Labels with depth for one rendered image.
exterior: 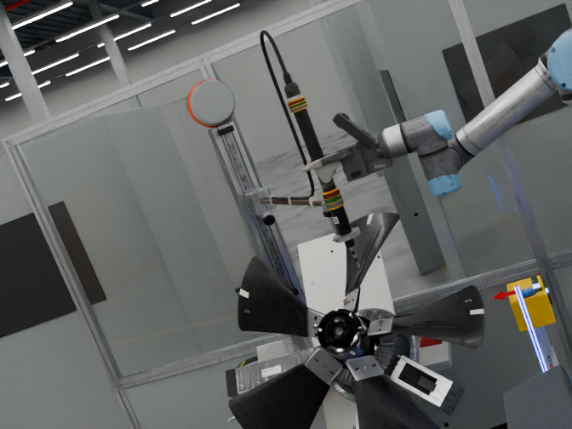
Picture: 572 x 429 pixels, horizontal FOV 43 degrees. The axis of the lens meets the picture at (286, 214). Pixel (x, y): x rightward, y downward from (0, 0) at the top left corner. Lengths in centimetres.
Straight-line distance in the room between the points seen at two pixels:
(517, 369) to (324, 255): 85
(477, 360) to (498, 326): 15
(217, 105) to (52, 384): 217
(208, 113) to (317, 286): 68
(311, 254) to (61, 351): 206
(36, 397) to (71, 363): 29
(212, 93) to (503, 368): 139
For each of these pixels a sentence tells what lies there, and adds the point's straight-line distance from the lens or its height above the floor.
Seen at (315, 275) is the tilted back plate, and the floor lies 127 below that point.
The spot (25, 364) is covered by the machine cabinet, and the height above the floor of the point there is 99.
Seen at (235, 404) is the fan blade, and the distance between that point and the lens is 193.
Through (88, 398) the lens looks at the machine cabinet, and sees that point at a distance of 410.
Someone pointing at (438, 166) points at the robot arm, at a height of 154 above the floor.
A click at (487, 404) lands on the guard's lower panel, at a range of 277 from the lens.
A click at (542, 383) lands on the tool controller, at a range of 126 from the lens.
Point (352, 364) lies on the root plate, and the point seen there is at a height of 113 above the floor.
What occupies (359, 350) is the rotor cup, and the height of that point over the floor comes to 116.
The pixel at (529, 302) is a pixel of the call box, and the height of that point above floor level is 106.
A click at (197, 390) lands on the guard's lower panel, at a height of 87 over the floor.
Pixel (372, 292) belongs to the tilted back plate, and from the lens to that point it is 216.
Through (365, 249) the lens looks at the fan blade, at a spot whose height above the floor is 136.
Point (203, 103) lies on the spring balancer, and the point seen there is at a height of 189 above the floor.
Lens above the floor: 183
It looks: 9 degrees down
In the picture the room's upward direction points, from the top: 21 degrees counter-clockwise
